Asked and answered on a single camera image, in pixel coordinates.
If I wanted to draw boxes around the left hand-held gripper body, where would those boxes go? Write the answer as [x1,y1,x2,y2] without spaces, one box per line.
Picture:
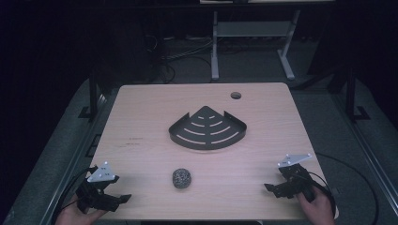
[74,160,120,215]

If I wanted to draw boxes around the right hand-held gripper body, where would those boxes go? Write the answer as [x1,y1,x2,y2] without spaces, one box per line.
[276,153,317,203]

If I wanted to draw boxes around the steel wool ball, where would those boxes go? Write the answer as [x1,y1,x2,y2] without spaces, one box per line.
[172,168,192,190]

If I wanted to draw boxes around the black metal corner shelf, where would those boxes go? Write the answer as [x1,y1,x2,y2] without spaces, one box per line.
[168,105,248,151]

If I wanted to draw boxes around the person's left hand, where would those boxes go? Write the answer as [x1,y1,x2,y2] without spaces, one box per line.
[55,195,108,225]

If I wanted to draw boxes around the person's right hand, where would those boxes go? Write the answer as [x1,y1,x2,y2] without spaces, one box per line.
[296,185,336,225]

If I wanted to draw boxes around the black metal stand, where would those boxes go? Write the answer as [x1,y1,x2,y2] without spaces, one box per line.
[78,69,109,121]
[342,67,372,124]

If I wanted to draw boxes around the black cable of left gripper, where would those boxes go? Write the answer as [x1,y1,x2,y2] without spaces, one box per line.
[51,166,99,225]

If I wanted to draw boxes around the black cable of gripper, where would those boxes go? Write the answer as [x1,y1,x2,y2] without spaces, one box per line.
[299,151,380,225]
[51,166,99,225]

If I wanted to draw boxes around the aluminium floor rail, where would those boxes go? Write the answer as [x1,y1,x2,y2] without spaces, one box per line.
[331,93,398,209]
[38,93,109,225]

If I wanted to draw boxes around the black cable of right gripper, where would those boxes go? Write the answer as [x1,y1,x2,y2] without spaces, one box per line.
[299,151,380,225]

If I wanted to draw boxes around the bundle of floor cables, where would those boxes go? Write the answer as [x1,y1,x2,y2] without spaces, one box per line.
[142,33,217,84]

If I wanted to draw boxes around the white metal desk frame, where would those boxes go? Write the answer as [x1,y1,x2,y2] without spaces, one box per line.
[210,8,302,82]

